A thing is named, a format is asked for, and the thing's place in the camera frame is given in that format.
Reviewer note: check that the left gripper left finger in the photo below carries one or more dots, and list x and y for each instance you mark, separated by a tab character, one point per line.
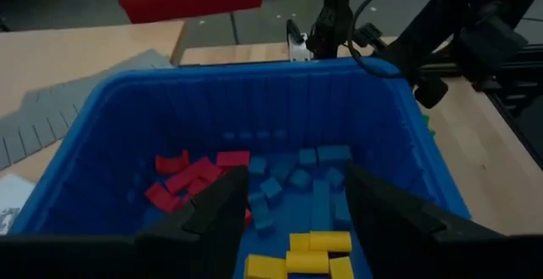
127	258

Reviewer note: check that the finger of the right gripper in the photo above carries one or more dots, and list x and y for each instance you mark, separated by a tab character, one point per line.
432	93

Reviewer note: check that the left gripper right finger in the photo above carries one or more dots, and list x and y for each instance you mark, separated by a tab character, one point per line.
424	253

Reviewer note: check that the green foam cube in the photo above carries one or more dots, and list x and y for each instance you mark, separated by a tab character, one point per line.
425	120

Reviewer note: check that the yellow foam cylinder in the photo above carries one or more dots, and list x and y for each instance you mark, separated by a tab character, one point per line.
307	262
331	241

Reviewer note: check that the small red foam block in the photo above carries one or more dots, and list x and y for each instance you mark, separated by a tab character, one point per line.
182	179

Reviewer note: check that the red foam arch block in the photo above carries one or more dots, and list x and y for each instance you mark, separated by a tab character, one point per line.
169	166

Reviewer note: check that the small red rounded block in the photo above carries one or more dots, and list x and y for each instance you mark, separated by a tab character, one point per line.
248	217

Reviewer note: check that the yellow foam rectangular block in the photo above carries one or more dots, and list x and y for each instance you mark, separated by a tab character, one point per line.
265	268

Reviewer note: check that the large blue plastic bin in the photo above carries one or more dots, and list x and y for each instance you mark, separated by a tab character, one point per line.
275	101

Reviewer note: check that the blue foam half cylinder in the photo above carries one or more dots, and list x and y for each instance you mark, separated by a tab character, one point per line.
270	188

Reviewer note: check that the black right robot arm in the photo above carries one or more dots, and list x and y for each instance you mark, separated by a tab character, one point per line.
335	16

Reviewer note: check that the white SA5 paper sheet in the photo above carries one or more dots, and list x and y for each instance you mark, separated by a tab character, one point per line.
15	194

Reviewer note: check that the wooden desk top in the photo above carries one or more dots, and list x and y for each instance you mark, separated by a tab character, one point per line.
63	46

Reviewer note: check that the silver corner bracket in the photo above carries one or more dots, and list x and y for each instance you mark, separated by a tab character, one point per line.
299	50

